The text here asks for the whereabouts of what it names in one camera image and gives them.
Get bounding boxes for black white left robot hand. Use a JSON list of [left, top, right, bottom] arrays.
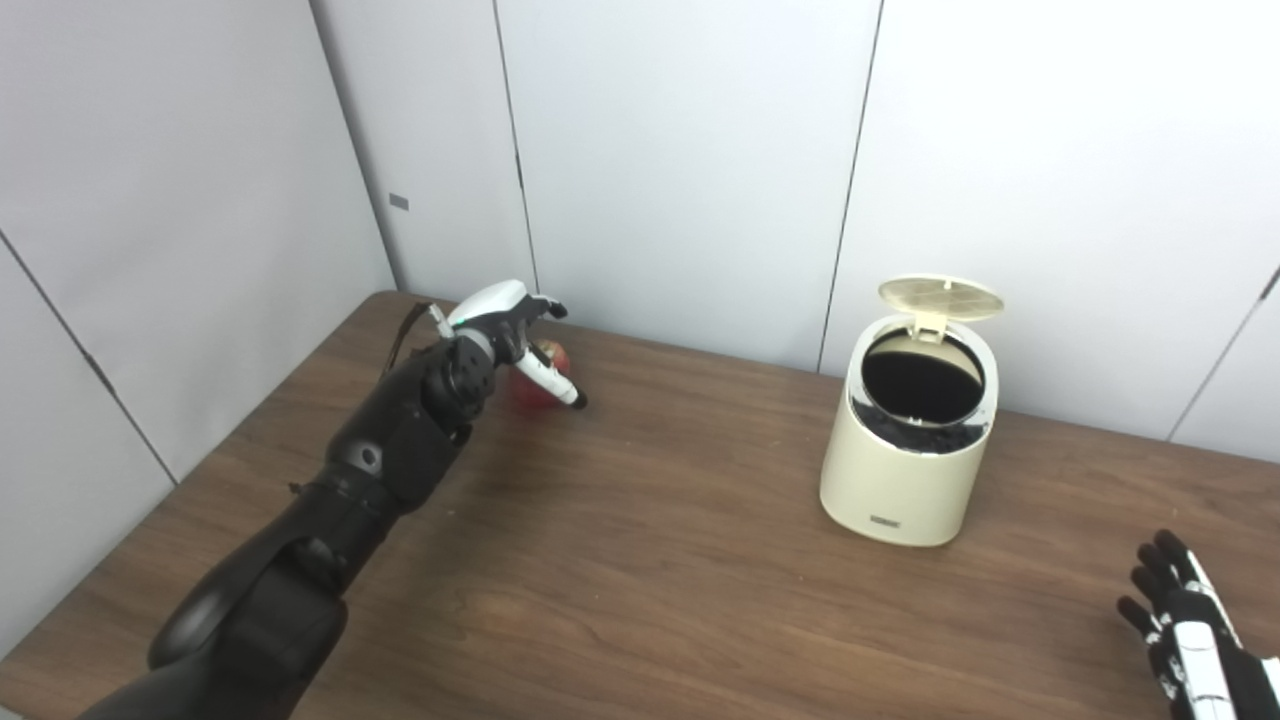
[[445, 280, 589, 411]]

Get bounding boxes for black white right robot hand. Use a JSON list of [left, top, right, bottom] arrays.
[[1117, 529, 1280, 720]]

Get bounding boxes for red apple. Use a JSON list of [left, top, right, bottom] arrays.
[[508, 340, 571, 409]]

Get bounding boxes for round cream bin lid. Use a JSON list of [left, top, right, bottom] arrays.
[[878, 275, 1005, 341]]

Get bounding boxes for cream-colored bin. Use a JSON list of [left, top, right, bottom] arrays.
[[820, 312, 999, 548]]

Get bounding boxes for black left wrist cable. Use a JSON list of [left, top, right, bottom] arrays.
[[385, 300, 448, 381]]

